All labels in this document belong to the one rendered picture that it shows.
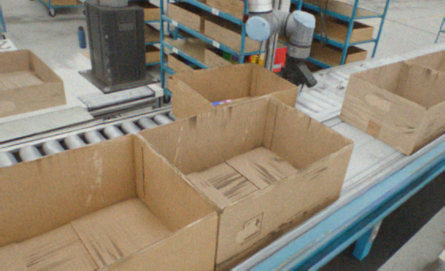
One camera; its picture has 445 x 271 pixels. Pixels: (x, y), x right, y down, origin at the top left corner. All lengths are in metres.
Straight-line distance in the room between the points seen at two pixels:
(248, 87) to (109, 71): 0.59
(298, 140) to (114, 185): 0.46
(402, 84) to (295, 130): 0.76
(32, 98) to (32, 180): 0.82
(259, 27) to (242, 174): 0.61
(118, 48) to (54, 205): 0.98
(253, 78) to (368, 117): 0.60
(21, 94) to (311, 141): 1.04
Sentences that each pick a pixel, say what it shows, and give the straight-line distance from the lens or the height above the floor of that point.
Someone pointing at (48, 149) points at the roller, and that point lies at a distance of 1.38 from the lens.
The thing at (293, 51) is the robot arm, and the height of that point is 1.03.
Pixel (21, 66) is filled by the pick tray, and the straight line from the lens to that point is 1.94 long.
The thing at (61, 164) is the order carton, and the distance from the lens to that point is 0.78.
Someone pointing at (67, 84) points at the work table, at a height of 0.75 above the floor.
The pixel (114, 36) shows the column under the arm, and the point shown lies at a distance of 1.68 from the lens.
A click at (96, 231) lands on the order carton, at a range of 0.83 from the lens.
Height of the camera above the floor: 1.46
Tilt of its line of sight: 30 degrees down
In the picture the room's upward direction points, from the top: 9 degrees clockwise
